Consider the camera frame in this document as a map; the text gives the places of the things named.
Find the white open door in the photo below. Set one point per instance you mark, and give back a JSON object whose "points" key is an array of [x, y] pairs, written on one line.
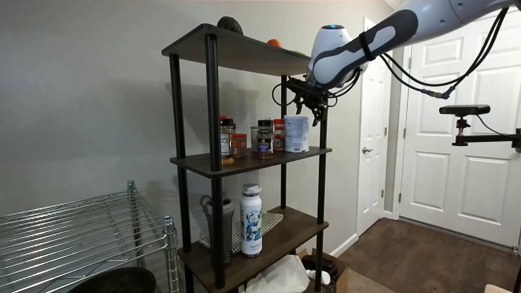
{"points": [[375, 179]]}

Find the black round bowl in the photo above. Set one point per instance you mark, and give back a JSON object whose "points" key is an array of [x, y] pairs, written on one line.
{"points": [[116, 280]]}

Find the white panelled door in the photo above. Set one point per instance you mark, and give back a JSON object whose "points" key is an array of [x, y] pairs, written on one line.
{"points": [[462, 179]]}

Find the brown cardboard box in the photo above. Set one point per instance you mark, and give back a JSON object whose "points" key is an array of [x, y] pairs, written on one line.
{"points": [[359, 283]]}

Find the dark grey tumbler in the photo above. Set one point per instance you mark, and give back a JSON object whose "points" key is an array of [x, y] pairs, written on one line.
{"points": [[229, 228]]}

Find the tiny orange item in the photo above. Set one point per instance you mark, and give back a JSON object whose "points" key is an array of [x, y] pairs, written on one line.
{"points": [[229, 161]]}

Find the white plastic bag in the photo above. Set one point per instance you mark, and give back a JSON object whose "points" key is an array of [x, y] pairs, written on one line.
{"points": [[278, 277]]}

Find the small orange jar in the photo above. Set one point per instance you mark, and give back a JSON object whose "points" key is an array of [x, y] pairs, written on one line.
{"points": [[240, 143]]}

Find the black round object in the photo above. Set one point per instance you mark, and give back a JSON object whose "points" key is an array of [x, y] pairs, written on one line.
{"points": [[230, 24]]}

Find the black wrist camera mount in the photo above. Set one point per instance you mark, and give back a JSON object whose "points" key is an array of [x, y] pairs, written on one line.
{"points": [[296, 89]]}

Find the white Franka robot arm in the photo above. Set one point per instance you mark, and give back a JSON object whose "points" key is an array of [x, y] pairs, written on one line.
{"points": [[336, 54]]}

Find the black camera on stand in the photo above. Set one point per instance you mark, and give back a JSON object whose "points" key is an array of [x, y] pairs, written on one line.
{"points": [[465, 109]]}

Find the dark wooden shelf unit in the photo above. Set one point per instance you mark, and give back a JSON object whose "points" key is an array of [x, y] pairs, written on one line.
{"points": [[250, 54]]}

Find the seasoning jar dark label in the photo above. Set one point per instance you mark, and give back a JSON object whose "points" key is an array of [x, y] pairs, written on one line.
{"points": [[266, 138]]}

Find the white cylindrical container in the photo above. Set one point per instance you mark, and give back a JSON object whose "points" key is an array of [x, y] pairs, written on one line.
{"points": [[297, 137]]}

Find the red lid spice shaker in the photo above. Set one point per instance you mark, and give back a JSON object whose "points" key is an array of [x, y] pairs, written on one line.
{"points": [[279, 135]]}

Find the black item in box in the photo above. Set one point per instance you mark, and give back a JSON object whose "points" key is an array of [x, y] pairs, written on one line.
{"points": [[315, 262]]}

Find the white floral water bottle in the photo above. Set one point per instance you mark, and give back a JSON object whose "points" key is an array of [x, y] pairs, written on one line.
{"points": [[252, 221]]}

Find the small orange ball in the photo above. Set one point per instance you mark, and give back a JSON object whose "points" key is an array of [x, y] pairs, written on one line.
{"points": [[274, 42]]}

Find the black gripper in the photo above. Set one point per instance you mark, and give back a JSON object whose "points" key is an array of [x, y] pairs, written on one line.
{"points": [[317, 97]]}

